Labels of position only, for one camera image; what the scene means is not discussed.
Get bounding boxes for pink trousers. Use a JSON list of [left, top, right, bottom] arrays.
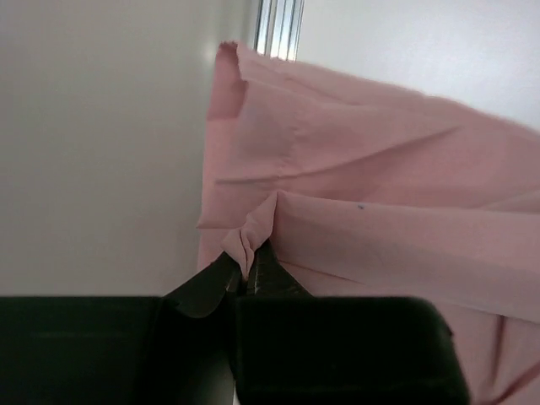
[[197, 42, 539, 404]]

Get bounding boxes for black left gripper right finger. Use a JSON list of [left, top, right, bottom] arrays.
[[234, 243, 471, 404]]

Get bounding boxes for left side aluminium rail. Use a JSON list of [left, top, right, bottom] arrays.
[[254, 0, 305, 61]]

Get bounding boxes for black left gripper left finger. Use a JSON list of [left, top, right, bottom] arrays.
[[1, 254, 236, 404]]

